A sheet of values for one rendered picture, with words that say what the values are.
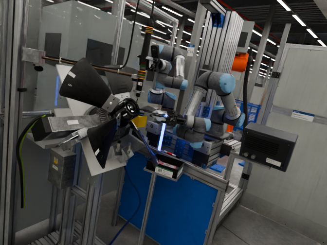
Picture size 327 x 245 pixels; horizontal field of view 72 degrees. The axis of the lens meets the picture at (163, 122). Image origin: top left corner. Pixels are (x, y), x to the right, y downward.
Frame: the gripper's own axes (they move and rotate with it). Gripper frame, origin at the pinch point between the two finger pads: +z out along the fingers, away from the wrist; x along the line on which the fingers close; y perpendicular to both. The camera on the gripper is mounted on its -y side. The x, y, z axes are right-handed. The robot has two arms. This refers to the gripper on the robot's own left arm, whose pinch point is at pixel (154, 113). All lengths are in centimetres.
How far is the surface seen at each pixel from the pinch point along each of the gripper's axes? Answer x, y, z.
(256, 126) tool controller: -8, 12, -59
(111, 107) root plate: -3.9, 14.9, 23.7
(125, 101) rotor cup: -8.5, 15.8, 16.7
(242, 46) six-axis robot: -70, -356, -161
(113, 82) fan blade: -14.1, -2.3, 27.7
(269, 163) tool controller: 9, 24, -68
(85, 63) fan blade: -24.9, 18.4, 38.3
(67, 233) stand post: 98, 7, 45
